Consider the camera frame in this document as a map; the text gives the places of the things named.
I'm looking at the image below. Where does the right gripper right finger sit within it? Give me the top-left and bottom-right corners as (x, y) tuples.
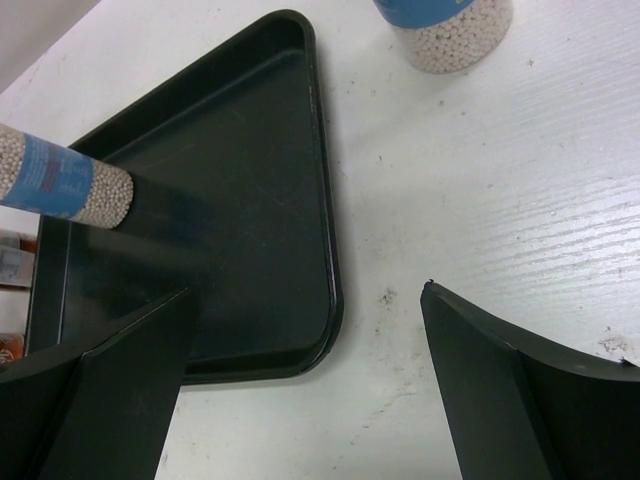
(420, 281), (639, 479)

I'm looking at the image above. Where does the blue label bottle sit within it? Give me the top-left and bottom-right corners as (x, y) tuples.
(1, 125), (134, 229)
(375, 0), (514, 74)

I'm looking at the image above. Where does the black rectangular plastic tray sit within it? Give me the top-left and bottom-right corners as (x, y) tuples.
(26, 10), (344, 385)

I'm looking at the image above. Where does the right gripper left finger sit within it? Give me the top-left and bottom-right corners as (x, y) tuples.
(1, 289), (198, 479)

